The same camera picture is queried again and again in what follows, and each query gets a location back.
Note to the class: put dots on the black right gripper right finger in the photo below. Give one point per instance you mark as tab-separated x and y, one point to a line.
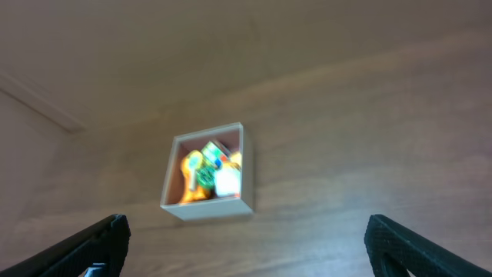
395	250

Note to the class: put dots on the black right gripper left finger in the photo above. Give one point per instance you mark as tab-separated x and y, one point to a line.
98	250

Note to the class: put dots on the orange dinosaur toy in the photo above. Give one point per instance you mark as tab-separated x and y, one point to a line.
193	192

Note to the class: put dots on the green round plastic toy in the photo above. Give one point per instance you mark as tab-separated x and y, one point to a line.
205	177

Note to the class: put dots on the white plush duck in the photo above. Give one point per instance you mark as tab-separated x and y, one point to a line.
227	179

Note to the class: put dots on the colourful puzzle cube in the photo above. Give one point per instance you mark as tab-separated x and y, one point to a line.
215	153

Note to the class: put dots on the wooden cat rattle drum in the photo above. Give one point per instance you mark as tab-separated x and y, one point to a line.
195	161

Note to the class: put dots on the white open cardboard box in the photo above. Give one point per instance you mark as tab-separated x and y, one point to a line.
234	137

